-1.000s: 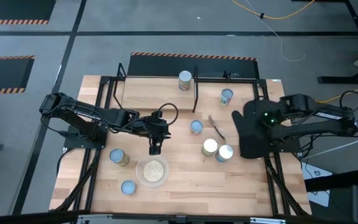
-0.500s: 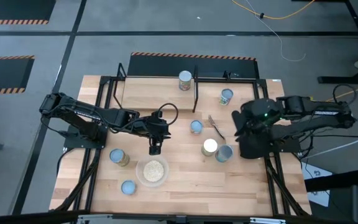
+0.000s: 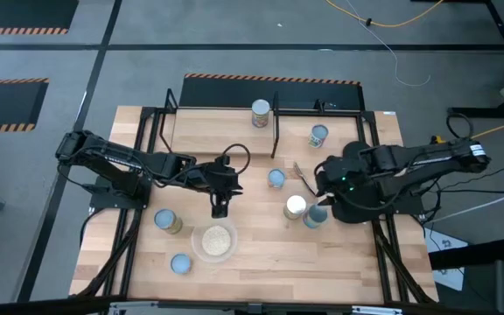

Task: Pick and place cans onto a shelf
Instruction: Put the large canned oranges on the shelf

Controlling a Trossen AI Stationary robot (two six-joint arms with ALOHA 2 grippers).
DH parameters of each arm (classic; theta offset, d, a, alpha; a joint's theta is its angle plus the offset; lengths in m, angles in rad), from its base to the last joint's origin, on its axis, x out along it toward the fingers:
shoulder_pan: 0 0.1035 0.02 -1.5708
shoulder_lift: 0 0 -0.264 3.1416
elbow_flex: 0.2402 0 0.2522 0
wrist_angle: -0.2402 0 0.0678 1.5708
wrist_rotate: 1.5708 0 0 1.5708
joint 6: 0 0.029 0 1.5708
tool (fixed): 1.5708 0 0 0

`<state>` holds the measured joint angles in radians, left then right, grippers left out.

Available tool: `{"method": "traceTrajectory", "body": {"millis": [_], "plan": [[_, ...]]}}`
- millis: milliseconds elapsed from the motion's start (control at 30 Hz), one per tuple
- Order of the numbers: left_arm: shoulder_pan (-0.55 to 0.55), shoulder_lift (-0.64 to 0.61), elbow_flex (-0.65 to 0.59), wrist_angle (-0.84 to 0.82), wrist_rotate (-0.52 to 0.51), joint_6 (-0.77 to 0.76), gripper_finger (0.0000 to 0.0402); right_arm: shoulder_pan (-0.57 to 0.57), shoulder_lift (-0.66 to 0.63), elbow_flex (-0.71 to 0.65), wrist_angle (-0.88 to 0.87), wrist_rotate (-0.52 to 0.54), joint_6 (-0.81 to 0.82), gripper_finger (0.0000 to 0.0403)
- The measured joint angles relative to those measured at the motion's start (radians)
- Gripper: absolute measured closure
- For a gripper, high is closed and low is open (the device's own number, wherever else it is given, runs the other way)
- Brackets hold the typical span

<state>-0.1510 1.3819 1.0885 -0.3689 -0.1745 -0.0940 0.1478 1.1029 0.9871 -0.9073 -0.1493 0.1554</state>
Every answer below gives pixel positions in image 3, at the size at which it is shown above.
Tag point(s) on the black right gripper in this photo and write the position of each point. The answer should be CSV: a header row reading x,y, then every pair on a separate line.
x,y
337,179

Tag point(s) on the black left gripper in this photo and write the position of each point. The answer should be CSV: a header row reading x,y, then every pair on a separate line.
x,y
221,179

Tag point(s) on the tomatoes label tin can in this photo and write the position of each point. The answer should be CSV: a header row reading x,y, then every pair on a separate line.
x,y
296,204

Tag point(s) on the translucent white plastic bowl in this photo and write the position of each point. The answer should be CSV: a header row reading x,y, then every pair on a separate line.
x,y
198,236

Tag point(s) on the short teal orange-print can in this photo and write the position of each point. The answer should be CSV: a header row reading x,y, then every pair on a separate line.
x,y
276,177

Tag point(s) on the pears label tin can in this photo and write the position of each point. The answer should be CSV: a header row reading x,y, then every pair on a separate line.
x,y
164,219

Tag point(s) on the mixed fruit label can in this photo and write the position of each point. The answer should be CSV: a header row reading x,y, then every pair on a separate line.
x,y
319,132

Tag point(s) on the short tin can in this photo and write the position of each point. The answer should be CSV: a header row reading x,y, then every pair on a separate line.
x,y
180,263

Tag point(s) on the peaches label tin can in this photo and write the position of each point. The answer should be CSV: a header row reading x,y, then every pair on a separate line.
x,y
260,107

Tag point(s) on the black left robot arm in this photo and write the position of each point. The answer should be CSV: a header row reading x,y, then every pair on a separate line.
x,y
116,159

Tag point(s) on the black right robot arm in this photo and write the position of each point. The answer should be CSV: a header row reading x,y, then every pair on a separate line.
x,y
436,155

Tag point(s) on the beige grains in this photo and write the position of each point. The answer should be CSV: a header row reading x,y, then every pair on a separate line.
x,y
215,240

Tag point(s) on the black hazard-striped floor mat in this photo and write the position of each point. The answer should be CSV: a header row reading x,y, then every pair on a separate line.
x,y
2,105
24,13
243,94

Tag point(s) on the white printed floor sheet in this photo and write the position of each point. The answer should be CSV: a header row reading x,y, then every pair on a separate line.
x,y
453,280

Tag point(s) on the black metal floor stand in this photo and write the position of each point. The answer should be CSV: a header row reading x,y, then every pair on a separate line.
x,y
488,112

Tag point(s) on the wooden shelf with black frame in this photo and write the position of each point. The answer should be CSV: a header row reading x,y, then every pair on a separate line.
x,y
217,131

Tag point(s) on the black aluminium table frame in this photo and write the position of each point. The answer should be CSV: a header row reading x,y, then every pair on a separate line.
x,y
368,119

